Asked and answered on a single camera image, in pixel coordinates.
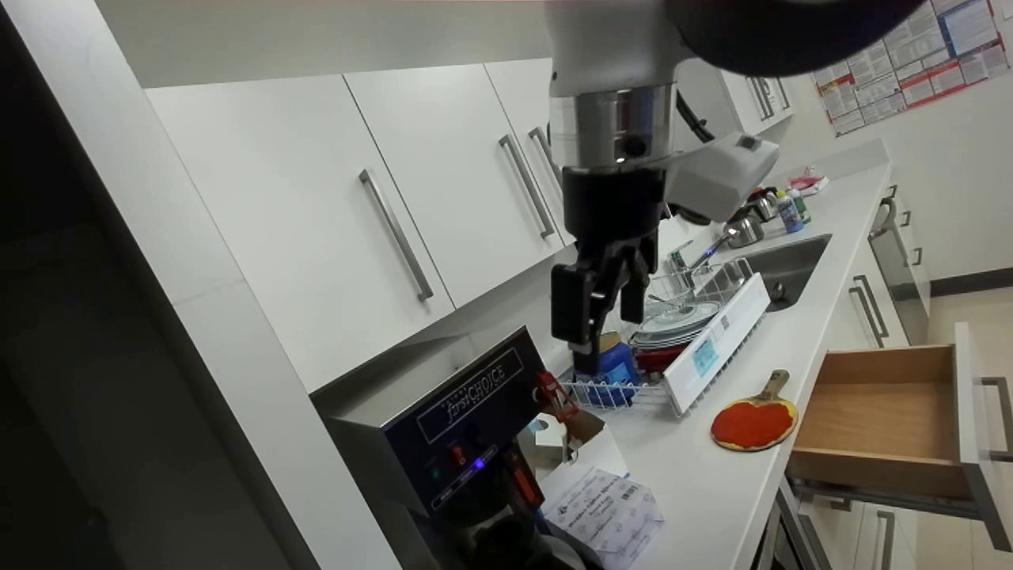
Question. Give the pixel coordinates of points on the stack of glass plates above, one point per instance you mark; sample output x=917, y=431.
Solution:
x=675, y=317

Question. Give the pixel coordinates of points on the printed paper sheet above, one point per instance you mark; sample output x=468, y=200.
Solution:
x=601, y=510

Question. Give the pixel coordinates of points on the open wooden drawer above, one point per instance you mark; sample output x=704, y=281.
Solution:
x=897, y=421

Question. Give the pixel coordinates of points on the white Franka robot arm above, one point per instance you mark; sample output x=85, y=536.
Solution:
x=621, y=43

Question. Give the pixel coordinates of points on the black coffee carafe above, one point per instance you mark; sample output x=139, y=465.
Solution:
x=516, y=544

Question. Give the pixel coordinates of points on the black steel coffee machine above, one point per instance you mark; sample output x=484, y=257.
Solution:
x=443, y=431

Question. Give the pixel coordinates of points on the wall calendar poster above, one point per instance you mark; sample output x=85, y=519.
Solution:
x=920, y=58

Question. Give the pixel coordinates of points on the small brown white box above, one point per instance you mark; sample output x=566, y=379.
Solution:
x=565, y=431

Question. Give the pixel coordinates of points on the large white cabinet door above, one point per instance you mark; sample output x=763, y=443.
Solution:
x=285, y=224

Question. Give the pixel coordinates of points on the steel built-in dishwasher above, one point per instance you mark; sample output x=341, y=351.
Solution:
x=904, y=263

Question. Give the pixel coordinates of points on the blue plastic container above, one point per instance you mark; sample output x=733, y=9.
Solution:
x=621, y=366

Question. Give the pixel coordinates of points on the narrow white cabinet door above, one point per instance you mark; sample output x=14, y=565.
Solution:
x=524, y=107

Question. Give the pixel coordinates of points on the red ping pong paddle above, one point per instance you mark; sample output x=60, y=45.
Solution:
x=751, y=425

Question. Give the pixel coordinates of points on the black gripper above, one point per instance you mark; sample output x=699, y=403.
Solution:
x=612, y=206

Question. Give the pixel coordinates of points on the blue label bottle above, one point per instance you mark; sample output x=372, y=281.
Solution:
x=794, y=213

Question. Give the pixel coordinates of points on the blue and white box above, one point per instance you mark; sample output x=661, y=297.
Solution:
x=715, y=345

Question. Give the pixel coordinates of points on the red white packet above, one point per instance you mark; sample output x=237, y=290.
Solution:
x=809, y=183

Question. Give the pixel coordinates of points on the red bowl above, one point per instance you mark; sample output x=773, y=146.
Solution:
x=661, y=360

